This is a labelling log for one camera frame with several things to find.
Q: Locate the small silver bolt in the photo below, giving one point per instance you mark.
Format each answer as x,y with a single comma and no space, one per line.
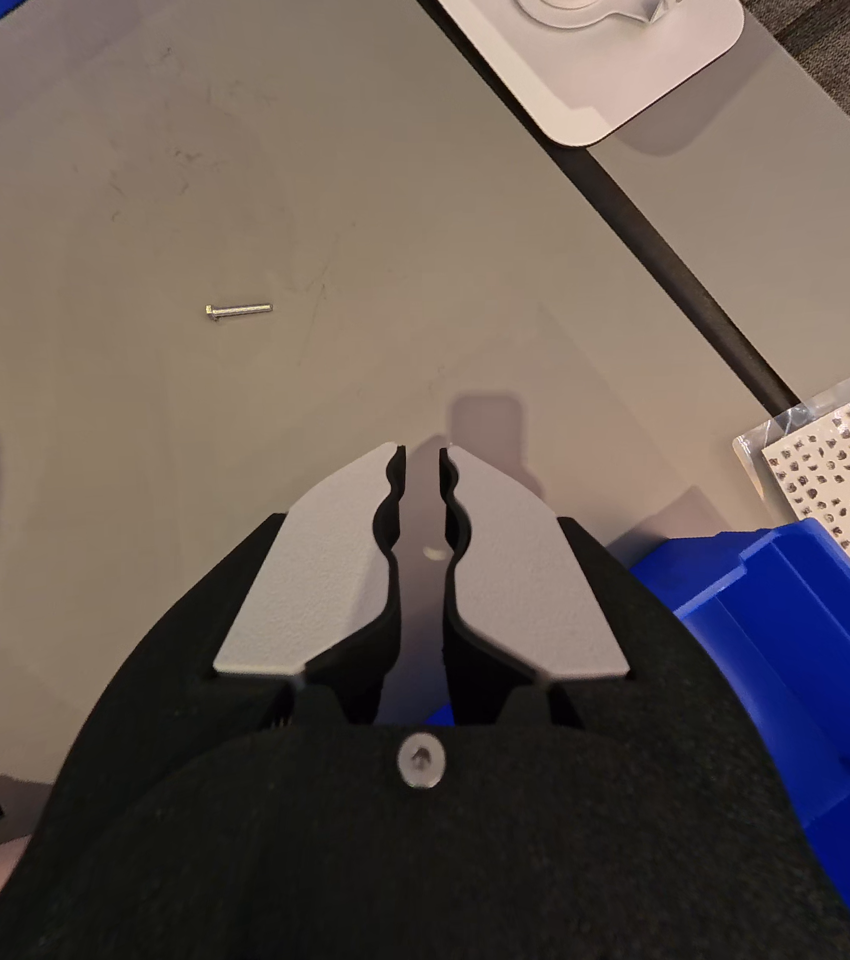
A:
241,309

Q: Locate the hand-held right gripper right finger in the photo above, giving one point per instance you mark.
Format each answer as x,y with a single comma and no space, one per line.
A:
530,592

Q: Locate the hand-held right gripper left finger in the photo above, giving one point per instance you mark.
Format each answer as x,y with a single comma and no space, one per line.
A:
305,592

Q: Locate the laminated instruction sheet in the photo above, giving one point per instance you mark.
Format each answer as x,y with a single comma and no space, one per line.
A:
830,465

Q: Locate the white stand base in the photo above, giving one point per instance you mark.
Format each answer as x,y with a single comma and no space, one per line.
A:
605,82

